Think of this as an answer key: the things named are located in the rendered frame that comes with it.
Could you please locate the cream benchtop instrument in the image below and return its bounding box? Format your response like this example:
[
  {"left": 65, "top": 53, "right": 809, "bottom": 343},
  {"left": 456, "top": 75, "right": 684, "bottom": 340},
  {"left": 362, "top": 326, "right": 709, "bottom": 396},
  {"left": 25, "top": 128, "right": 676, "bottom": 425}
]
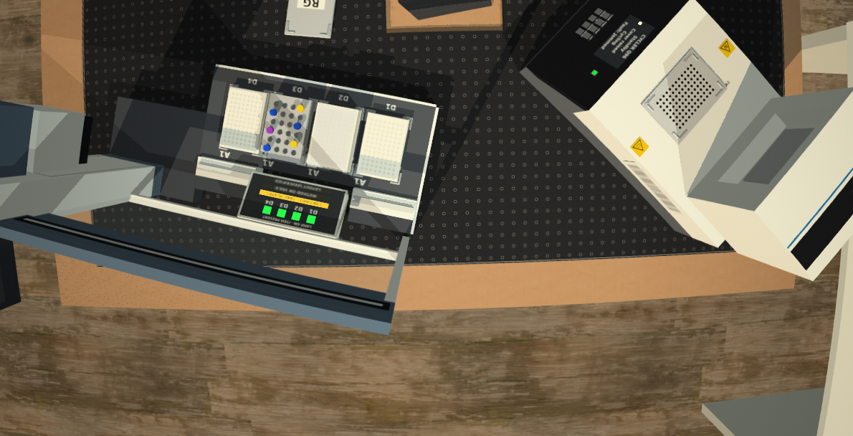
[{"left": 519, "top": 0, "right": 853, "bottom": 281}]

